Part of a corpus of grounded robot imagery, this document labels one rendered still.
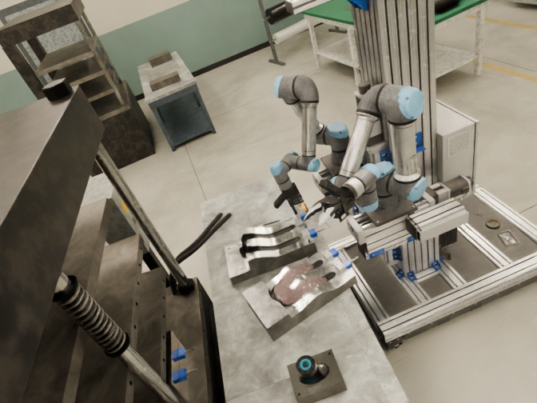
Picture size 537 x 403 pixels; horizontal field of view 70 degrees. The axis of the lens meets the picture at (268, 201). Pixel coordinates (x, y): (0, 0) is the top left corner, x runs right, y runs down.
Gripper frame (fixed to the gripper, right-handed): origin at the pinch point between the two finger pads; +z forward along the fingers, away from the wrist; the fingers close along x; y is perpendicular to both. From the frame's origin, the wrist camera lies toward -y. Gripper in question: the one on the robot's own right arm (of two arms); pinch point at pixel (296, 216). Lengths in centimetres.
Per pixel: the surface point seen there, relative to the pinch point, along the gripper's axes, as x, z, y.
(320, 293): -51, 11, -6
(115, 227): -5, -47, -86
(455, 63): 247, 69, 242
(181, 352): -55, 3, -75
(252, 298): -42, 4, -37
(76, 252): -52, -64, -81
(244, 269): -15.7, 5.5, -38.5
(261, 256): -18.4, 0.9, -26.4
